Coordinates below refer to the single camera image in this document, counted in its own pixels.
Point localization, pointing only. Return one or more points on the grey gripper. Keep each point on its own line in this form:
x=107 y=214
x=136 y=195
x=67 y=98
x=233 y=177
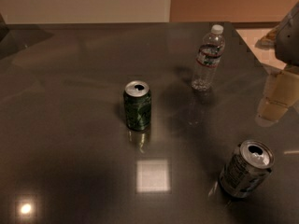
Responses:
x=289 y=44

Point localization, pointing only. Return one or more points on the green soda can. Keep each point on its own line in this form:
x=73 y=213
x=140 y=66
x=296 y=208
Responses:
x=137 y=105

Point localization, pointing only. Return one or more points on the silver 7up can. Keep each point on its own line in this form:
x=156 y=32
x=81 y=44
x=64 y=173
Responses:
x=251 y=163

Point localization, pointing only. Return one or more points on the clear plastic water bottle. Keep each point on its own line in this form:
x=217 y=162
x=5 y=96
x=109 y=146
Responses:
x=208 y=58

